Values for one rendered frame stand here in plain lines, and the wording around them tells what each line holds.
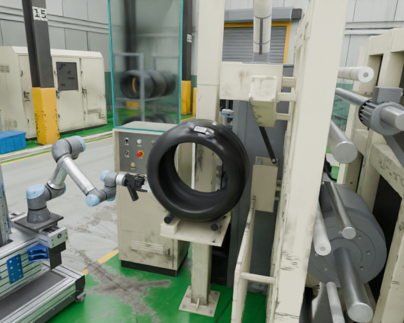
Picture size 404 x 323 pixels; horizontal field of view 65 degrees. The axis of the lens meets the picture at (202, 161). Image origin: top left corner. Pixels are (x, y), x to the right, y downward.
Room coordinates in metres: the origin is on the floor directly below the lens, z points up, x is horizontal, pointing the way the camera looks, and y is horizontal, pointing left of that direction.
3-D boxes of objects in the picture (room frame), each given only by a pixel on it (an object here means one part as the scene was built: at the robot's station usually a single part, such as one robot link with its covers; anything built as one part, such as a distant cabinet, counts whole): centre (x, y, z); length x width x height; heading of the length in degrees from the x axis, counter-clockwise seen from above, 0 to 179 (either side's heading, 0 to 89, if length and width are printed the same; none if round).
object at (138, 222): (2.56, 0.40, 0.63); 0.56 x 0.41 x 1.27; 77
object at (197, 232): (1.80, 0.01, 0.80); 0.37 x 0.36 x 0.02; 77
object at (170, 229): (1.83, 0.15, 0.84); 0.36 x 0.09 x 0.06; 167
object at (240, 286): (1.50, -0.26, 0.65); 0.90 x 0.02 x 0.70; 167
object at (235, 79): (1.60, -0.25, 1.71); 0.61 x 0.25 x 0.15; 167
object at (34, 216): (1.96, 1.11, 0.77); 0.15 x 0.15 x 0.10
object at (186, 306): (2.05, -0.03, 0.02); 0.27 x 0.27 x 0.04; 77
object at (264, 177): (1.92, -0.41, 1.05); 0.20 x 0.15 x 0.30; 167
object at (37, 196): (1.96, 1.11, 0.88); 0.13 x 0.12 x 0.14; 156
